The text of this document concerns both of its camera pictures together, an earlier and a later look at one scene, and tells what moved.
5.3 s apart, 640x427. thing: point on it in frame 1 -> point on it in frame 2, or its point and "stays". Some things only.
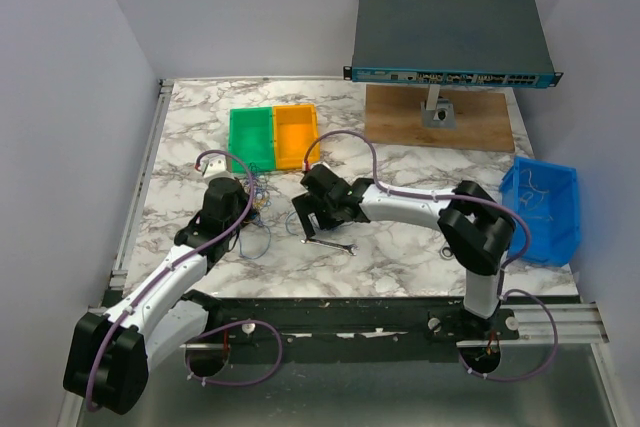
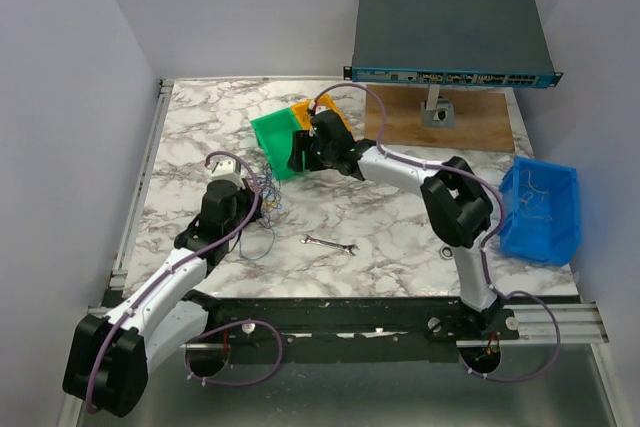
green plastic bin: (251, 138) -> (273, 133)
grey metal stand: (438, 112) stays
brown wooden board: (393, 115) stays
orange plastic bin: (295, 127) -> (321, 102)
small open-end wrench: (348, 248) stays
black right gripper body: (319, 206) -> (321, 158)
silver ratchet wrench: (446, 252) stays
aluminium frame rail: (576, 323) stays
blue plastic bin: (546, 195) stays
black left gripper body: (243, 205) stays
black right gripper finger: (302, 209) -> (299, 160)
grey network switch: (472, 39) stays
